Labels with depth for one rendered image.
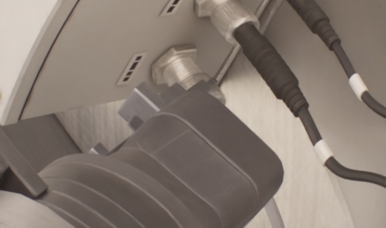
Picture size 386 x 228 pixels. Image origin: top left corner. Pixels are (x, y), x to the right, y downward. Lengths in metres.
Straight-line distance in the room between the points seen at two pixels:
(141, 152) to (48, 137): 0.22
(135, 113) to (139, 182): 0.08
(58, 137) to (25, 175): 0.29
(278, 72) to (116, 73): 0.06
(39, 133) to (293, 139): 0.14
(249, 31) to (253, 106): 0.06
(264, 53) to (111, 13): 0.06
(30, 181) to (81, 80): 0.16
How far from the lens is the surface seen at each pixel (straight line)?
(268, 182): 0.76
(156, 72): 0.85
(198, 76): 0.84
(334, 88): 0.84
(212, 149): 0.75
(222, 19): 0.82
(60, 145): 0.96
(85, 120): 0.95
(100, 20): 0.80
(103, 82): 0.84
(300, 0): 0.79
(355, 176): 0.79
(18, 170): 0.67
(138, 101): 0.78
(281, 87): 0.81
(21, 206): 0.64
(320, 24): 0.79
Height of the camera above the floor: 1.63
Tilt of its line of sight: 8 degrees down
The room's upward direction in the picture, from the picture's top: 3 degrees counter-clockwise
